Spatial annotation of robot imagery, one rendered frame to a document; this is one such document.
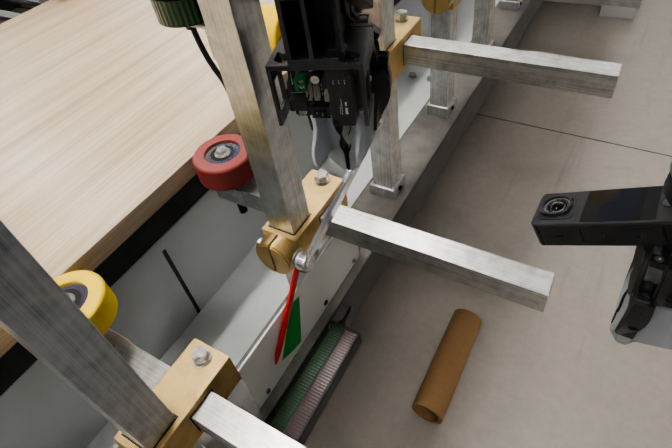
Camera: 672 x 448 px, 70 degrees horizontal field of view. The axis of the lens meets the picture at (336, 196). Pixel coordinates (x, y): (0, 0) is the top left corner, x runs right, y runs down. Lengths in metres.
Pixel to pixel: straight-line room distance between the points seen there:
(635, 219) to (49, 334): 0.42
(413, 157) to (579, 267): 0.91
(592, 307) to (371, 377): 0.67
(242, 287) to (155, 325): 0.16
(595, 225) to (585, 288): 1.21
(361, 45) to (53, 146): 0.55
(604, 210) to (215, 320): 0.60
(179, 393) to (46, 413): 0.24
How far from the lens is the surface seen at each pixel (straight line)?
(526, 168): 1.97
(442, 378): 1.33
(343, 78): 0.35
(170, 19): 0.45
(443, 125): 0.98
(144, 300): 0.75
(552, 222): 0.44
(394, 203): 0.82
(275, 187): 0.51
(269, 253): 0.57
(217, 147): 0.66
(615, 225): 0.43
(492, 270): 0.53
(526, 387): 1.44
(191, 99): 0.79
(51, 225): 0.67
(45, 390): 0.72
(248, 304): 0.83
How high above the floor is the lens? 1.28
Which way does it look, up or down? 44 degrees down
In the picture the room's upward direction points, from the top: 10 degrees counter-clockwise
